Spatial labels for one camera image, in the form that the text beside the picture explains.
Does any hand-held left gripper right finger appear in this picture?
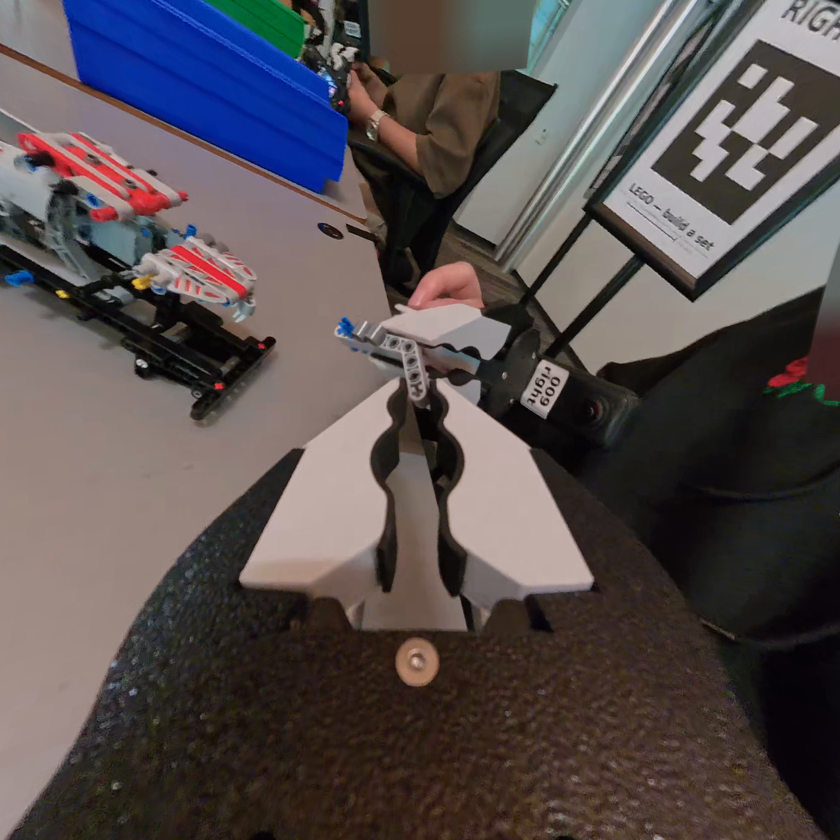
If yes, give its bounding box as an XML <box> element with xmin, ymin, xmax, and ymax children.
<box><xmin>433</xmin><ymin>379</ymin><xmax>596</xmax><ymax>630</ymax></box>

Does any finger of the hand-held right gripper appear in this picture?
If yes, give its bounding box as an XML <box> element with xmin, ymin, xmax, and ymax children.
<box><xmin>425</xmin><ymin>348</ymin><xmax>487</xmax><ymax>404</ymax></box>
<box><xmin>379</xmin><ymin>303</ymin><xmax>514</xmax><ymax>361</ymax></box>

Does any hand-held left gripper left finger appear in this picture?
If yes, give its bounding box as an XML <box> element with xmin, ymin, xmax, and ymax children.
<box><xmin>239</xmin><ymin>377</ymin><xmax>409</xmax><ymax>630</ymax></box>

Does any grey toothed toy brick beam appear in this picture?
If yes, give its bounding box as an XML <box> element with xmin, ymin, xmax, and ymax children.
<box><xmin>333</xmin><ymin>317</ymin><xmax>435</xmax><ymax>403</ymax></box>

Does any toy brick truck model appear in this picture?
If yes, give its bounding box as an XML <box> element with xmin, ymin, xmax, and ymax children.
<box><xmin>0</xmin><ymin>130</ymin><xmax>278</xmax><ymax>422</ymax></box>

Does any grey desk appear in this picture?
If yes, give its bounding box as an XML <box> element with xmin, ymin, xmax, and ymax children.
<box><xmin>0</xmin><ymin>46</ymin><xmax>395</xmax><ymax>840</ymax></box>

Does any person's right hand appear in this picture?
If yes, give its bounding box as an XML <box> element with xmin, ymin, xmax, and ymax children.
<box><xmin>394</xmin><ymin>261</ymin><xmax>488</xmax><ymax>315</ymax></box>

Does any black office chair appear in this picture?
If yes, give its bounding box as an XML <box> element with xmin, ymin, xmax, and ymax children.
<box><xmin>453</xmin><ymin>69</ymin><xmax>560</xmax><ymax>290</ymax></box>

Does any person's black printed sweatshirt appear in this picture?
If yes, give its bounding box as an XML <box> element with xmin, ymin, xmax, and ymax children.
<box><xmin>577</xmin><ymin>289</ymin><xmax>840</xmax><ymax>840</ymax></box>

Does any chrome metal pole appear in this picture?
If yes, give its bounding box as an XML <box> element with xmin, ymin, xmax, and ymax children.
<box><xmin>495</xmin><ymin>0</ymin><xmax>729</xmax><ymax>263</ymax></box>

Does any marker sign board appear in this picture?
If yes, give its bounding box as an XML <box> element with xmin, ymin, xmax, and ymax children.
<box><xmin>584</xmin><ymin>0</ymin><xmax>840</xmax><ymax>303</ymax></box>

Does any blue storage bin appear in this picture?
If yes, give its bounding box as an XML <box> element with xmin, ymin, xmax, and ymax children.
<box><xmin>62</xmin><ymin>0</ymin><xmax>350</xmax><ymax>196</ymax></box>

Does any green storage bin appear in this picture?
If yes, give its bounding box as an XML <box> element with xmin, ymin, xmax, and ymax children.
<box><xmin>203</xmin><ymin>0</ymin><xmax>311</xmax><ymax>61</ymax></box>

